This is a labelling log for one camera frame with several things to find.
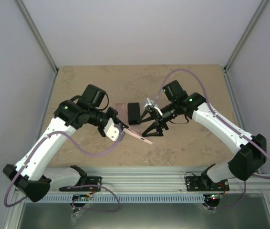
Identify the right aluminium corner post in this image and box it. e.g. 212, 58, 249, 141
222, 0, 270, 72

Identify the grey slotted cable duct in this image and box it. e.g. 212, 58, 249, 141
24, 193, 233, 203

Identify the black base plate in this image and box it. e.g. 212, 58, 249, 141
185, 176, 230, 192
59, 176, 102, 192

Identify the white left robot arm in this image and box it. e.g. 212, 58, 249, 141
3, 84, 128, 202

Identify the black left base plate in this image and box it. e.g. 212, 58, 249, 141
59, 176, 102, 192

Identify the aluminium corner post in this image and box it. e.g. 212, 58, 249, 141
222, 0, 270, 72
14, 0, 59, 73

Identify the pink phone with ring holder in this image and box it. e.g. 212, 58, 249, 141
123, 128, 153, 145

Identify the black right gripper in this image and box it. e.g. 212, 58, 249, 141
138, 101, 178, 136

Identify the aluminium rail frame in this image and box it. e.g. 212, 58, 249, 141
2, 71, 270, 229

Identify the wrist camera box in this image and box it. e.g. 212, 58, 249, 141
144, 98, 163, 116
103, 118, 125, 142

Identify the light pink phone case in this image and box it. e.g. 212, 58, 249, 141
114, 103, 128, 124

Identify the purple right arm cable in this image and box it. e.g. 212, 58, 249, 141
153, 68, 270, 211

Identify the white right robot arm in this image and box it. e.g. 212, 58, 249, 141
138, 80, 267, 190

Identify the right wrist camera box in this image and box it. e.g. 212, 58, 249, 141
144, 98, 163, 116

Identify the left aluminium corner post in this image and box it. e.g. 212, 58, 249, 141
14, 0, 59, 73

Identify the purple phone black screen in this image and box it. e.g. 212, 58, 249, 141
127, 102, 141, 125

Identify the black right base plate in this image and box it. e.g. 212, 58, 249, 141
185, 176, 230, 192

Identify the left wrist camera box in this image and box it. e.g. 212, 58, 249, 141
103, 118, 125, 142

